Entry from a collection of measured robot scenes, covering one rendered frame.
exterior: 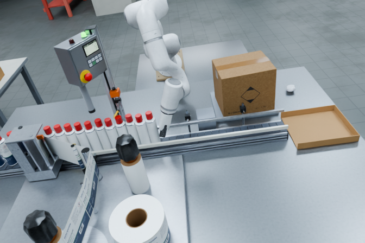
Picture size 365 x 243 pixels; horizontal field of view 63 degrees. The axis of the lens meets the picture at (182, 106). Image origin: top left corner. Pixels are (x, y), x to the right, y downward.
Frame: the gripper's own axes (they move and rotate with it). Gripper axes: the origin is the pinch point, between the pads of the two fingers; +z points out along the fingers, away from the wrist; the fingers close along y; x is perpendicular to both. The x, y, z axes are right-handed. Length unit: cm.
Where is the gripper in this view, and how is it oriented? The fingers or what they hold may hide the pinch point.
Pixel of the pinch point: (162, 133)
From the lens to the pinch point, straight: 154.4
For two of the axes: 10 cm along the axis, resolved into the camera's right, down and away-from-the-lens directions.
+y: 0.5, 5.8, -8.1
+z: -2.1, 8.0, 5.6
